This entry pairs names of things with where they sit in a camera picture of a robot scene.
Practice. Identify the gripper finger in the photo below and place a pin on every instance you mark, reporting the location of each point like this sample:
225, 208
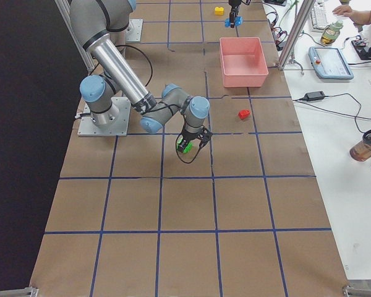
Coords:
236, 18
202, 142
231, 20
182, 146

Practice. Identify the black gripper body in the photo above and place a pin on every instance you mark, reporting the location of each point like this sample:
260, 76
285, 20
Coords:
187, 135
234, 4

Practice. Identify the blue toy block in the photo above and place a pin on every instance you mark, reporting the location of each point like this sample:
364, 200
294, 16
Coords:
226, 22

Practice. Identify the green toy block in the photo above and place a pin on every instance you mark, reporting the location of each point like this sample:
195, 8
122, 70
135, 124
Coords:
190, 143

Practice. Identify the pink plastic box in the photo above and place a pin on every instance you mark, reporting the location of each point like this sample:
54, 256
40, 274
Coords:
242, 62

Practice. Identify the yellow toy block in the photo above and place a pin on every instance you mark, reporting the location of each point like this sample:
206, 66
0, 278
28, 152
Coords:
219, 10

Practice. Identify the red toy block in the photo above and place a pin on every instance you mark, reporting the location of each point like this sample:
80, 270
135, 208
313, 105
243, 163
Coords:
244, 114

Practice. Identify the white keyboard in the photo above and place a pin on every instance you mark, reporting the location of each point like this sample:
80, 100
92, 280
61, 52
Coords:
318, 17

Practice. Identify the teach pendant tablet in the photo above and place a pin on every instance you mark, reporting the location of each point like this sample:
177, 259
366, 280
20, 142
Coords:
329, 63

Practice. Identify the black power adapter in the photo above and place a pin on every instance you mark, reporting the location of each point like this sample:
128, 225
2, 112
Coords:
313, 96

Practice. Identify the person at desk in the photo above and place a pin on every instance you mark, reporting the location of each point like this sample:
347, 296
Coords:
360, 18

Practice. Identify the brown drink bottle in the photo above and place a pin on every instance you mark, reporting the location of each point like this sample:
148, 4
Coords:
362, 150

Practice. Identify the aluminium frame post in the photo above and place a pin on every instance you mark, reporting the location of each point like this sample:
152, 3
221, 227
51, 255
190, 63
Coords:
299, 22

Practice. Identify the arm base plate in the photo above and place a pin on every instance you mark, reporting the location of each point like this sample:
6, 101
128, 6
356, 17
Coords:
114, 122
134, 31

